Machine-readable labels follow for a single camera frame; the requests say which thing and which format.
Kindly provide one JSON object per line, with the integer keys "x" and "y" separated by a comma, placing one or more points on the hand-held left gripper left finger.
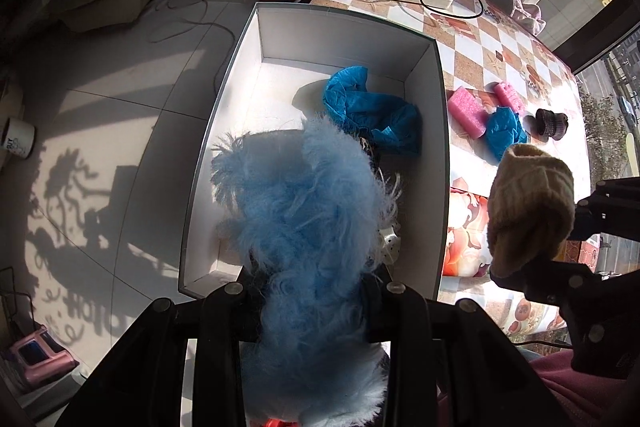
{"x": 220, "y": 347}

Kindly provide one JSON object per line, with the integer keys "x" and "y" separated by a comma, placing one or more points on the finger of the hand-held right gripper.
{"x": 605, "y": 212}
{"x": 575, "y": 302}

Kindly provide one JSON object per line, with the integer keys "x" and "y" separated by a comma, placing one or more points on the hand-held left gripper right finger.
{"x": 415, "y": 347}

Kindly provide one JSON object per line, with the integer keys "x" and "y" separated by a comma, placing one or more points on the beige knitted sock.
{"x": 532, "y": 202}

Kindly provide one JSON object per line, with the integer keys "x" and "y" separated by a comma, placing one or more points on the white cardboard box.
{"x": 280, "y": 97}

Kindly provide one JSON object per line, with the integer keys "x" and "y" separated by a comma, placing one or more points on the red patterned carton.
{"x": 582, "y": 254}

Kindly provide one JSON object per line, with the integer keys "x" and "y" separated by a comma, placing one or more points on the dark brown knitted sock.
{"x": 552, "y": 124}

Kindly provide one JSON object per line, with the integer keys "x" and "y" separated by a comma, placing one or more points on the red white tissue packet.
{"x": 467, "y": 232}

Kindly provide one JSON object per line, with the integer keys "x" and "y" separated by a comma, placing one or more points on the pink black striped sock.
{"x": 510, "y": 97}

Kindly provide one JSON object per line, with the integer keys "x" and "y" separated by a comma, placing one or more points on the pink sponge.
{"x": 467, "y": 112}

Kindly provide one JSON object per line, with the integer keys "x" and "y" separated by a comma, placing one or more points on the pink toy car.
{"x": 42, "y": 354}

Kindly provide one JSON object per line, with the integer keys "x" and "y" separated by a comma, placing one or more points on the checkered printed tablecloth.
{"x": 505, "y": 52}

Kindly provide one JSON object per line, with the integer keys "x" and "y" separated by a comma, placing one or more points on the pink fuzzy cloth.
{"x": 527, "y": 12}

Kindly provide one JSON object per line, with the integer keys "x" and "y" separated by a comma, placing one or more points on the white paper cup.
{"x": 17, "y": 139}

